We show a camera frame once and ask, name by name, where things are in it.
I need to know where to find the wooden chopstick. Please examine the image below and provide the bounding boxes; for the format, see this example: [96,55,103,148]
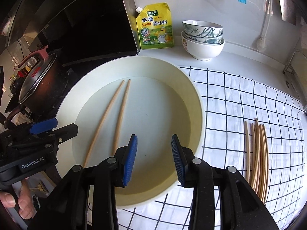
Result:
[244,121,251,183]
[253,119,260,193]
[257,125,263,199]
[262,125,268,203]
[112,79,131,155]
[250,124,257,191]
[83,80,125,168]
[261,136,264,201]

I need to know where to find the person's left hand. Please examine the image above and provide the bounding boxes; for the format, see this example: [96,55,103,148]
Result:
[1,179,35,220]

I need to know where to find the dark cooking pot with lid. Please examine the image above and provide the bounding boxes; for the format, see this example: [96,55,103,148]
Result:
[3,46,69,128]

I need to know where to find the large white basin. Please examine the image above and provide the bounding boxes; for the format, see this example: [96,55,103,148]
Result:
[56,56,204,208]

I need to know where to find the white checkered cloth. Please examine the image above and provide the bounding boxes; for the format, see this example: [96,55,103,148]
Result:
[117,66,307,230]

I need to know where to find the white ceramic bowl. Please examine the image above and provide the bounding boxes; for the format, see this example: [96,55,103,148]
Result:
[181,31,225,61]

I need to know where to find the black range hood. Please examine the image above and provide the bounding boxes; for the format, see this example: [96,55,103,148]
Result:
[1,0,140,64]

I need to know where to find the blue patterned bowl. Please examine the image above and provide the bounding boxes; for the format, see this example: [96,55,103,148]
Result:
[182,31,223,45]
[182,20,223,37]

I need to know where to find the upper blue patterned bowl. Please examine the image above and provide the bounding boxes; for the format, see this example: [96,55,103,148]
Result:
[182,20,223,37]

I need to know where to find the yellow seasoning pouch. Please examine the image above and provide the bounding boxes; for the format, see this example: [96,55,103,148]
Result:
[136,3,174,49]

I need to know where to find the metal rack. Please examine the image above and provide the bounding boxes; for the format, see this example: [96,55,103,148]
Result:
[283,49,306,83]

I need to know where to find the white wall pipe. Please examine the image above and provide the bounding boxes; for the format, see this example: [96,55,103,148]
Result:
[256,0,273,51]

